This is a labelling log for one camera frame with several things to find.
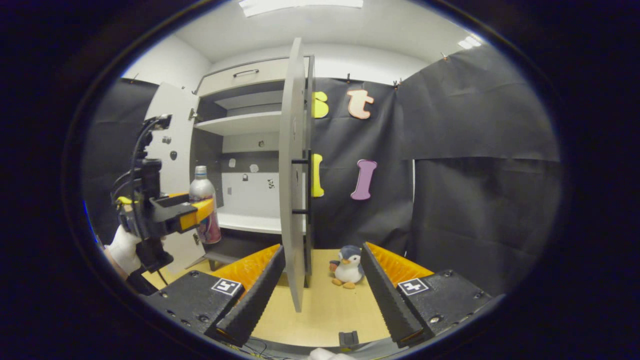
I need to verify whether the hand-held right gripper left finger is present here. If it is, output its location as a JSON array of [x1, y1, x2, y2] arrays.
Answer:
[[142, 244, 287, 347]]

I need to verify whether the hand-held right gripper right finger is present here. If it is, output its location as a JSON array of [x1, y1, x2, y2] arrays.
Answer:
[[360, 242, 493, 348]]

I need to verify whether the silver bottle with pink label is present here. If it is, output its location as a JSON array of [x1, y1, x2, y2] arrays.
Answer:
[[189, 165, 222, 245]]

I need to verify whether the white cabinet door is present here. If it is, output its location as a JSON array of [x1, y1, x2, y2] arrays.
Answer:
[[144, 82, 206, 273], [278, 37, 316, 313]]

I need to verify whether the white cabinet shelf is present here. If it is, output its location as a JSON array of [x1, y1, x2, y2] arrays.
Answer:
[[216, 212, 307, 236], [194, 111, 282, 137]]

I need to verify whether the white cabinet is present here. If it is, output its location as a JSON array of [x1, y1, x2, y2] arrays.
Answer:
[[192, 55, 316, 273]]

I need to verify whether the white cabinet drawer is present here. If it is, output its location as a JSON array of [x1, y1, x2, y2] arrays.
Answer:
[[196, 57, 311, 97]]

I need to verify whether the penguin plush toy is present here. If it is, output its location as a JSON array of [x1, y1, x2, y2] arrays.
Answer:
[[329, 245, 365, 290]]

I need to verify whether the black backdrop cloth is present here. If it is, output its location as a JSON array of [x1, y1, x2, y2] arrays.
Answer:
[[82, 45, 561, 296]]

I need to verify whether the large ceiling light panel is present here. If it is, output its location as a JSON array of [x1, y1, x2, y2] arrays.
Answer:
[[239, 0, 364, 17]]

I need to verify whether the black right door handle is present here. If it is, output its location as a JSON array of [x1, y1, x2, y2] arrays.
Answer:
[[291, 150, 313, 216]]

